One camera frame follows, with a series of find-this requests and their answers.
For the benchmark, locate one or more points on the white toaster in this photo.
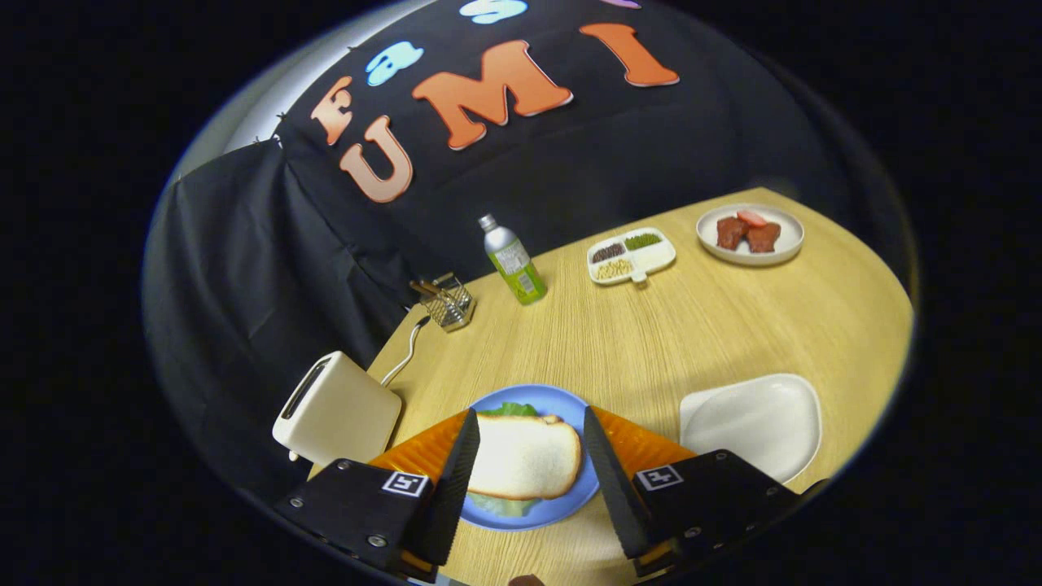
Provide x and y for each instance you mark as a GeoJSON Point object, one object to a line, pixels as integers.
{"type": "Point", "coordinates": [342, 415]}

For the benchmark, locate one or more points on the heap of yellow beans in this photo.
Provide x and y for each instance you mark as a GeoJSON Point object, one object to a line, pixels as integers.
{"type": "Point", "coordinates": [615, 268]}

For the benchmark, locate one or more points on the white round plate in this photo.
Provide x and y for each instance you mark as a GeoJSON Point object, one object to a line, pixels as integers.
{"type": "Point", "coordinates": [785, 244]}

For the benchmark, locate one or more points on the black backdrop cloth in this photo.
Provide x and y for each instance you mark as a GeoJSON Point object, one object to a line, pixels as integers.
{"type": "Point", "coordinates": [244, 268]}

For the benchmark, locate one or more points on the blue plate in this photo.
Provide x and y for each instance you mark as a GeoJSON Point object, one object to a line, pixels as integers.
{"type": "Point", "coordinates": [562, 403]}

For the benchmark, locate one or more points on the green lettuce leaf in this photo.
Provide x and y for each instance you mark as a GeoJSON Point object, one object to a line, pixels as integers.
{"type": "Point", "coordinates": [513, 408]}

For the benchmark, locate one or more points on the heap of dark beans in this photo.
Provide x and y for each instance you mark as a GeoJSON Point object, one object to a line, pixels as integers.
{"type": "Point", "coordinates": [608, 252]}

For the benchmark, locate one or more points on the red meat piece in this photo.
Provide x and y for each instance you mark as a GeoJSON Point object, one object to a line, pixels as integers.
{"type": "Point", "coordinates": [730, 233]}
{"type": "Point", "coordinates": [765, 238]}

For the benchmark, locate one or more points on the toasted bread slice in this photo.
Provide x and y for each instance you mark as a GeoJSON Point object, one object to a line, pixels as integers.
{"type": "Point", "coordinates": [525, 456]}

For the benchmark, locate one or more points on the heap of green beans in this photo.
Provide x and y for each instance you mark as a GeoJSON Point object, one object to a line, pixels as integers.
{"type": "Point", "coordinates": [643, 241]}

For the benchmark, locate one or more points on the silver bottle with green label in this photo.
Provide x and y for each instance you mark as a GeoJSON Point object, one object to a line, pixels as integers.
{"type": "Point", "coordinates": [513, 260]}

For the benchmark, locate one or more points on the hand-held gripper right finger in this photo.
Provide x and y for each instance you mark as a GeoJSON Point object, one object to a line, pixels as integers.
{"type": "Point", "coordinates": [615, 496]}

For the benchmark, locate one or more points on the pink sausage slice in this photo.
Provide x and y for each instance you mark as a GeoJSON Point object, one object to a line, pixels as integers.
{"type": "Point", "coordinates": [752, 218]}

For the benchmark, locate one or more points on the white divided dish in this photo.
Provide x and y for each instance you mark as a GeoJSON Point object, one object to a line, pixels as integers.
{"type": "Point", "coordinates": [655, 259]}

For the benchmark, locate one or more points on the white rounded square plate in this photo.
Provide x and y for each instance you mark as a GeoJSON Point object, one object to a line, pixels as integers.
{"type": "Point", "coordinates": [749, 423]}

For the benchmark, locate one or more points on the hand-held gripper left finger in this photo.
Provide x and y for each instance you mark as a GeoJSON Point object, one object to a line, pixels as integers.
{"type": "Point", "coordinates": [444, 505]}

